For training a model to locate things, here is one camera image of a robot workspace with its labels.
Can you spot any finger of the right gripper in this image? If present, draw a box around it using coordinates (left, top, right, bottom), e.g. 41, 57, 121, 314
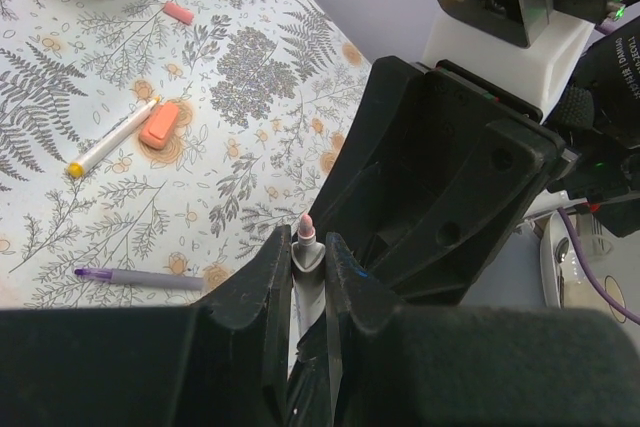
310, 56, 424, 267

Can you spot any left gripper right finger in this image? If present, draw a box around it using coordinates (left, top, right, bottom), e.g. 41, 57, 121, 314
325, 233, 639, 426

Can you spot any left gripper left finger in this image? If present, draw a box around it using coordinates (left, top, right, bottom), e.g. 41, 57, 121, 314
1, 226, 292, 426

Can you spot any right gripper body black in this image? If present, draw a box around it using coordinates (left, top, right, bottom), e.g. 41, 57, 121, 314
394, 64, 575, 305

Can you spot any white pink marker pen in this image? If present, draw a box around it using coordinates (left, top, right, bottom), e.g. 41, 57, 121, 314
291, 214, 326, 360

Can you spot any pink pen cap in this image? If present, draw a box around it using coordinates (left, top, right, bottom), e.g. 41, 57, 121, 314
163, 1, 194, 25

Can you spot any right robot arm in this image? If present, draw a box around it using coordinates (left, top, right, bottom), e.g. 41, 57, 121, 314
310, 0, 639, 305

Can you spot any purple marker pen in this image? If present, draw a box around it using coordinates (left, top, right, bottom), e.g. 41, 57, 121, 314
74, 268, 205, 291

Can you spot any floral tablecloth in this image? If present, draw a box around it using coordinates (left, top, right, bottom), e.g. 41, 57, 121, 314
1, 0, 370, 309

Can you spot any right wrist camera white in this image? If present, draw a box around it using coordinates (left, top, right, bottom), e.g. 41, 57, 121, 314
422, 0, 593, 118

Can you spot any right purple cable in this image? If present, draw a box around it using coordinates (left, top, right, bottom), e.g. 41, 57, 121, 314
557, 16, 640, 326

